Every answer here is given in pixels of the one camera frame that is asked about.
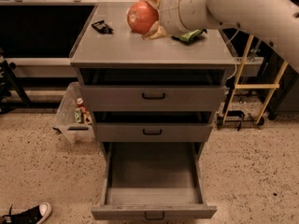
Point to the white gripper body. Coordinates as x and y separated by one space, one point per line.
170 10

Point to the red apple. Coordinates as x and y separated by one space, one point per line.
141 16

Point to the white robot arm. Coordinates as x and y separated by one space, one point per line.
275 22

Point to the grey drawer cabinet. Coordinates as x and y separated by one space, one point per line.
123 58

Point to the grey top drawer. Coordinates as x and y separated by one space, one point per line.
152 98

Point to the grey drawer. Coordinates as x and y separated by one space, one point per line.
153 181
152 98
152 132

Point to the grey middle drawer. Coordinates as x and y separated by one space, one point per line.
152 132

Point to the grey bottom drawer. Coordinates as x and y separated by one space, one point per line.
153 181

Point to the green chip bag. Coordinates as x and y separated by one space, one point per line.
190 36

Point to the small black snack packet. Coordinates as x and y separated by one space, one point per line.
102 28

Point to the green can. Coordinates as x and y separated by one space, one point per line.
77 115

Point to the clear plastic storage bin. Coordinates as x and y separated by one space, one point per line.
64 118

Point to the black tripod stand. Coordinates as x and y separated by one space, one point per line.
10 80

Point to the black white sneaker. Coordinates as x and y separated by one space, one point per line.
35 215

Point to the yellow metal frame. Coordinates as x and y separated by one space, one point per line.
240 84

